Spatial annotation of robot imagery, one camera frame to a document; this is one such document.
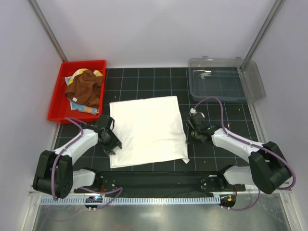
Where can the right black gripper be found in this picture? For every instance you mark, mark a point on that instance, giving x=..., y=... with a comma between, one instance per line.
x=189, y=129

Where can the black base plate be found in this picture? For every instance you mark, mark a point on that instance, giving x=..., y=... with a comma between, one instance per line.
x=164, y=184

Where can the red plastic bin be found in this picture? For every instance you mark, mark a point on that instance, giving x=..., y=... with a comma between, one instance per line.
x=60, y=106

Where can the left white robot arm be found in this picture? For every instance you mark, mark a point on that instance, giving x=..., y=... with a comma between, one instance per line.
x=54, y=173

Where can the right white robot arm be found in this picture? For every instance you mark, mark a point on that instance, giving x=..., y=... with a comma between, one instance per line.
x=267, y=168

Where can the left aluminium frame post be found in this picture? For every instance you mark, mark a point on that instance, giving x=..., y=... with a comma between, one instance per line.
x=47, y=29

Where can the clear plastic container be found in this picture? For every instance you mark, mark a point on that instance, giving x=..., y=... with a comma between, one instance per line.
x=225, y=79

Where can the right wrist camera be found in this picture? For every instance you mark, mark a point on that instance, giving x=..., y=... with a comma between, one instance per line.
x=195, y=114

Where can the white towel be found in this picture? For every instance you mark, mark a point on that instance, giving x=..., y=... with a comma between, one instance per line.
x=150, y=130

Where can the slotted cable duct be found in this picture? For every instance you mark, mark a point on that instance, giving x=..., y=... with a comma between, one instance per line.
x=97, y=200

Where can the brown towel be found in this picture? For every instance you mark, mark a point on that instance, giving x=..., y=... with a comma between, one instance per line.
x=84, y=90

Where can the colourful patterned towel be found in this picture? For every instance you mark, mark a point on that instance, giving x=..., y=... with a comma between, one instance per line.
x=81, y=108

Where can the aluminium rail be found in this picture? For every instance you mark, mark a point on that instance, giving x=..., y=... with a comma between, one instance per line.
x=248, y=188

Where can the aluminium frame post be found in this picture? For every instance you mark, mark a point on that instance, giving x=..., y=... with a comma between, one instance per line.
x=47, y=29
x=262, y=32

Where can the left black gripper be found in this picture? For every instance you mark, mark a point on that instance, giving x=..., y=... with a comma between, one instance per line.
x=115, y=142

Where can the right aluminium frame post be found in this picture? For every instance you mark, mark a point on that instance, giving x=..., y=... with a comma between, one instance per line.
x=262, y=32

